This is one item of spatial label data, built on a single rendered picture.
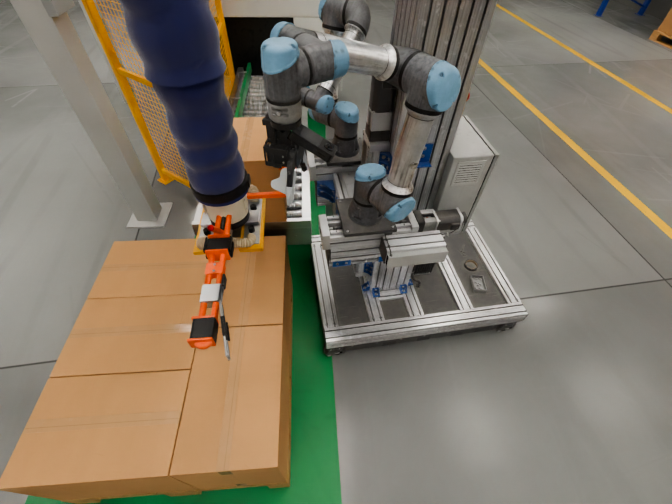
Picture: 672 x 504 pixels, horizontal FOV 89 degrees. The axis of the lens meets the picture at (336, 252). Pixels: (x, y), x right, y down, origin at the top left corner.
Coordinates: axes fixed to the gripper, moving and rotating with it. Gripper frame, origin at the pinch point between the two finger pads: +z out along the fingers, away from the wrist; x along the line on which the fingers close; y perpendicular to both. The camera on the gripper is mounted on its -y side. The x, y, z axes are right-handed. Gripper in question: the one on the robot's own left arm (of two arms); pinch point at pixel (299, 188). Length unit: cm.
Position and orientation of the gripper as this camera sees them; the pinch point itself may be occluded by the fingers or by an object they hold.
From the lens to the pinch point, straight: 94.3
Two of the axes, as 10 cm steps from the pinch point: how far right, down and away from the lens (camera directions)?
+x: -2.1, 7.4, -6.4
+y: -9.8, -1.7, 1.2
